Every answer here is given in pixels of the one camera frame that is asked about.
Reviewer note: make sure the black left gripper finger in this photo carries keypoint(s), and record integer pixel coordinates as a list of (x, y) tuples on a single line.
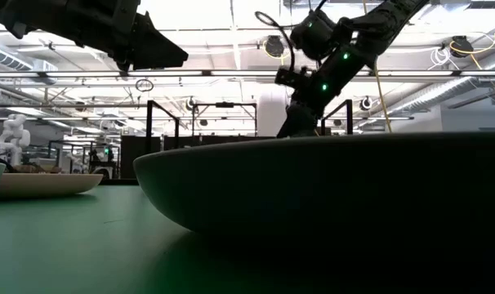
[(157, 49)]

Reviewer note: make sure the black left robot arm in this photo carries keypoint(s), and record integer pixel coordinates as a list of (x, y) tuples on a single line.
[(31, 14)]

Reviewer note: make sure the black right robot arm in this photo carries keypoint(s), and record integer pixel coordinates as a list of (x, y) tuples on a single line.
[(341, 65)]

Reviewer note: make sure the dark grey plate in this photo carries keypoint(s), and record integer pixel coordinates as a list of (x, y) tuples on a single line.
[(333, 183)]

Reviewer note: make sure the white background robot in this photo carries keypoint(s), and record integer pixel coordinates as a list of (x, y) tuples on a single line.
[(12, 139)]

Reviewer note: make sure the white plate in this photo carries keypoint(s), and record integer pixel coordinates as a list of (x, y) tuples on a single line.
[(43, 183)]

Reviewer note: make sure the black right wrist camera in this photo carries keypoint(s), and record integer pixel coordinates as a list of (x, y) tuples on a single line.
[(290, 77)]

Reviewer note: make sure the black background station frame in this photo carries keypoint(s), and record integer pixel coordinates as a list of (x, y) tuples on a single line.
[(225, 105)]

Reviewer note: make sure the silver ceiling air duct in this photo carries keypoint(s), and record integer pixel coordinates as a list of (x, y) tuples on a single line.
[(447, 92)]

